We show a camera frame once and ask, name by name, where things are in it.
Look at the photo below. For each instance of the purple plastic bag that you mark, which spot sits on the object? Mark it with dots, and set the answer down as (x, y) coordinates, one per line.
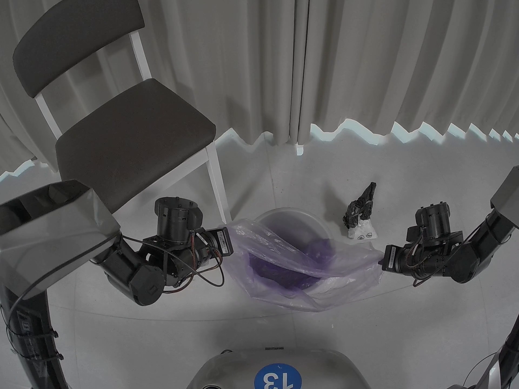
(308, 270)

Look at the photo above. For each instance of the black plastic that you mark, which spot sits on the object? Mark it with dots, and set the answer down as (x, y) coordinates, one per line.
(359, 209)

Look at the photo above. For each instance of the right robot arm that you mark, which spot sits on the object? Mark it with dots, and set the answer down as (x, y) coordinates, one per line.
(466, 261)

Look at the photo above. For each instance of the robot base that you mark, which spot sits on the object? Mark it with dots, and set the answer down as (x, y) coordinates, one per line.
(279, 369)

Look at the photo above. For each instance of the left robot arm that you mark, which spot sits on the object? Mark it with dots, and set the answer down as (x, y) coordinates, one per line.
(52, 225)

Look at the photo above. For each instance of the white trash bin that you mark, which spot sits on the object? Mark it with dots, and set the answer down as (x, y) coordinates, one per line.
(292, 219)

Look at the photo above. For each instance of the white printed wrapper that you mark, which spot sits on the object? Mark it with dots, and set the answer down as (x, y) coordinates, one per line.
(361, 232)

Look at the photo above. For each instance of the dark grey padded chair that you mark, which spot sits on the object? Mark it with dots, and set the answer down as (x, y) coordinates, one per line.
(129, 132)

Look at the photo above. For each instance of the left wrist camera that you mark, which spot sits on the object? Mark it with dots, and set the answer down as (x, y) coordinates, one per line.
(224, 242)

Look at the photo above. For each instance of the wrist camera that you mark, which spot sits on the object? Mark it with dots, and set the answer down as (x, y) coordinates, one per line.
(389, 259)
(224, 242)

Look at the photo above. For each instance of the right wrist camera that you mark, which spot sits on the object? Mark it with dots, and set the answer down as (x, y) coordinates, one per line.
(389, 259)

